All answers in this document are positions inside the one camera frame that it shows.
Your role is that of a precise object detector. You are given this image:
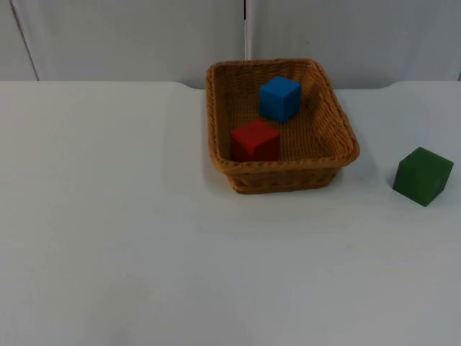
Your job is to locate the red cube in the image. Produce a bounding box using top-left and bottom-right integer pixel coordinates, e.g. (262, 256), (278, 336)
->
(230, 119), (282, 163)

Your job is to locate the blue cube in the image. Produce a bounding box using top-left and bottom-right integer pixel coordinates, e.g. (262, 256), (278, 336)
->
(259, 75), (302, 124)

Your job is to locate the pale brown wicker basket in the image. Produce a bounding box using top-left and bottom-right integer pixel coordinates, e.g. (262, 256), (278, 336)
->
(205, 58), (361, 195)

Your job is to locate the green cube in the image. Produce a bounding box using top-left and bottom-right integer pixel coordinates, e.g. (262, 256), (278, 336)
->
(392, 146), (455, 208)

